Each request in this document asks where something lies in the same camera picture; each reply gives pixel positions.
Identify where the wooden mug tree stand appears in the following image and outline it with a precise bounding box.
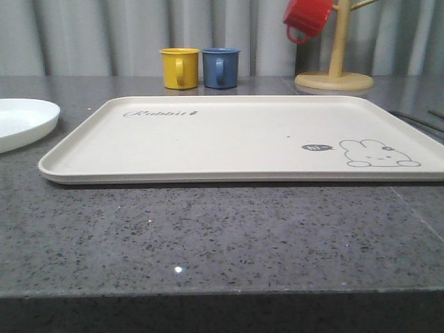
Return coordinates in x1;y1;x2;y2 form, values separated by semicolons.
295;0;377;91

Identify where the metal chopstick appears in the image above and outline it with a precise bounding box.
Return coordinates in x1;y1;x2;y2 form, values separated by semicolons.
388;110;443;133

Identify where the beige rabbit serving tray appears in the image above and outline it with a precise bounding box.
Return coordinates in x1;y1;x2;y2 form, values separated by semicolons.
38;96;443;184

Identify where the grey curtain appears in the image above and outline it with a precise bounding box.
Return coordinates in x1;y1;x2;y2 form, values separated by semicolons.
1;1;443;76

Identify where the blue enamel mug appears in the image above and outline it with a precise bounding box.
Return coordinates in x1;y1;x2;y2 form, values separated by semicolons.
201;48;240;89

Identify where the red enamel mug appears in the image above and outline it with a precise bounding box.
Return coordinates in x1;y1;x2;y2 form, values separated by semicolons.
283;0;334;44

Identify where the white round plate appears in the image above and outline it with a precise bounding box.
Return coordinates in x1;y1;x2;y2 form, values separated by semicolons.
1;99;60;153

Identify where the yellow enamel mug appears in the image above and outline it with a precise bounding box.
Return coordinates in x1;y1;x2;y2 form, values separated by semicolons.
160;48;200;89

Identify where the silver metal spoon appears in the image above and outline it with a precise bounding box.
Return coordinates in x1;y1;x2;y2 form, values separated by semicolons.
427;110;444;119

